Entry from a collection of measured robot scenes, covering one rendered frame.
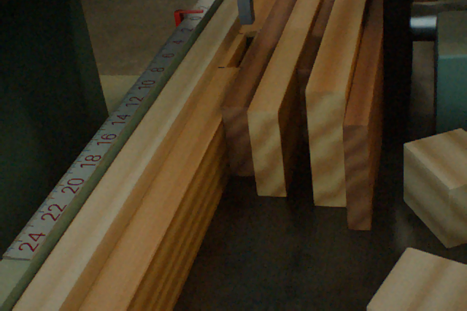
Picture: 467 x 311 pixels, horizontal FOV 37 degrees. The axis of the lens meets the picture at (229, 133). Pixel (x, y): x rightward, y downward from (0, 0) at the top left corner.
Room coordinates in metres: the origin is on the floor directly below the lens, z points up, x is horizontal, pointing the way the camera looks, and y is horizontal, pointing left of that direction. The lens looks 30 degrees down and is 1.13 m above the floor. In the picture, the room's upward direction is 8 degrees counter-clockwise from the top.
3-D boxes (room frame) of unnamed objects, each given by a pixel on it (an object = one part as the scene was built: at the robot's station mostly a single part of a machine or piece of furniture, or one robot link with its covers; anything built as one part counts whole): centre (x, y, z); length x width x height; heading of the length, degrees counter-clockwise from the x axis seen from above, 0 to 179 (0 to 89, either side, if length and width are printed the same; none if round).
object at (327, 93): (0.39, -0.08, 0.94); 0.18 x 0.02 x 0.07; 162
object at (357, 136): (0.39, -0.10, 0.93); 0.24 x 0.01 x 0.06; 162
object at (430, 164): (0.28, -0.11, 0.92); 0.04 x 0.03 x 0.04; 12
